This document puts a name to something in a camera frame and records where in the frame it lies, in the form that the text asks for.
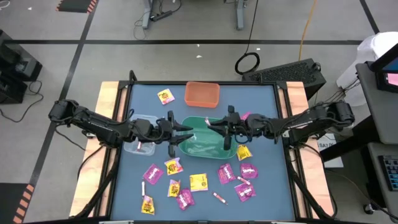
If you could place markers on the green plastic bin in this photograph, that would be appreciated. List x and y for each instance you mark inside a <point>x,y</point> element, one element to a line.
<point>205,146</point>

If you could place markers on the clear plastic bin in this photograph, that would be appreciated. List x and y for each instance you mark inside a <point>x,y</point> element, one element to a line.
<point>132,149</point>

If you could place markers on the black diagonal brace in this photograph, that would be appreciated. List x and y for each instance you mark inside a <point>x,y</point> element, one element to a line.
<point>93,190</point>
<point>311,190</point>

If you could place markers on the purple Skittles pack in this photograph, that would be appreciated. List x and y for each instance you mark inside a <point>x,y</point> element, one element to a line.
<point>185,199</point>
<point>248,171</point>
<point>245,115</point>
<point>153,174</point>
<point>226,174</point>
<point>245,192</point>

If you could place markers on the wooden side board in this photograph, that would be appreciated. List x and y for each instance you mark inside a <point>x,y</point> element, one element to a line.
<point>107,93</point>
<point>295,93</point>

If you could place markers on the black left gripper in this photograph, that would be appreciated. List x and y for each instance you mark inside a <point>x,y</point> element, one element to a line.
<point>164,132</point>

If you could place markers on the orange plastic bin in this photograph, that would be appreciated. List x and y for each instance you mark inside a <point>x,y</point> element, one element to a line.
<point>202,95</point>

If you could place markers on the yellow sour candy pack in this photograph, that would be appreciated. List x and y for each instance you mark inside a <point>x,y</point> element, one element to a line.
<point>199,182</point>
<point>148,206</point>
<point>173,167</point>
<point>165,96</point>
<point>244,152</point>
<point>174,188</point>

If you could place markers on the black keyboard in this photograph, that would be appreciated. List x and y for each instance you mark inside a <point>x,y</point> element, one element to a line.
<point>391,172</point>

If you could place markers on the white plastic bag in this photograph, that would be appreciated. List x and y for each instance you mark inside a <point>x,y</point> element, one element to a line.
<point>367,49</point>

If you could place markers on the grey side table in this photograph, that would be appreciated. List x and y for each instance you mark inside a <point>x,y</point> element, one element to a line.
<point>377,193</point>

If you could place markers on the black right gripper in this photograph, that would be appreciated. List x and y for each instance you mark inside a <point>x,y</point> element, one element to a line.
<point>245,126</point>

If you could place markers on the black table frame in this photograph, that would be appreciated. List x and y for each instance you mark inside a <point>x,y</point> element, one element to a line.
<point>155,83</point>

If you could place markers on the black caster wheel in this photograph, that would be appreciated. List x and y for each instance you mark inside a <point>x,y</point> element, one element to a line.
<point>368,209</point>

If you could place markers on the black computer tower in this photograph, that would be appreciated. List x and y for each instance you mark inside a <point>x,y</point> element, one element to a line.
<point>289,74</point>

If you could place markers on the grey desk leg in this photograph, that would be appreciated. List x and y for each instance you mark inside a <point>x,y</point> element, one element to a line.
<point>147,18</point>
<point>239,18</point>

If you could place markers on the black equipment box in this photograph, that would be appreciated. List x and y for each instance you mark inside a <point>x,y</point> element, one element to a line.
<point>15,62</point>

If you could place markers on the black monitor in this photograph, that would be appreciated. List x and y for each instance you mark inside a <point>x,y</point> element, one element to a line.
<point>385,81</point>

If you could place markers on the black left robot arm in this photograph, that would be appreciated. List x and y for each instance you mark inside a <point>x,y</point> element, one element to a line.
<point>93,123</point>

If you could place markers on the black power strip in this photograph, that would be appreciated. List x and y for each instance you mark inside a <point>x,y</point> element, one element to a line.
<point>161,15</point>

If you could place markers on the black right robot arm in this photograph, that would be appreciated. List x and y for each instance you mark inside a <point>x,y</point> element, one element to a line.
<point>311,121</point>

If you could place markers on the black orange-striped floor mat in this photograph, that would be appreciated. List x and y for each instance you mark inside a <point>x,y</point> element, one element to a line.
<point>76,5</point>
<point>12,202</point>

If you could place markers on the grey desk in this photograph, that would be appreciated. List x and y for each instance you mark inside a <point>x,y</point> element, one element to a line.
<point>382,115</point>

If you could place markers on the white paper sign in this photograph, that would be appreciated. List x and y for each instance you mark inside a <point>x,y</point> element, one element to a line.
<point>332,160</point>

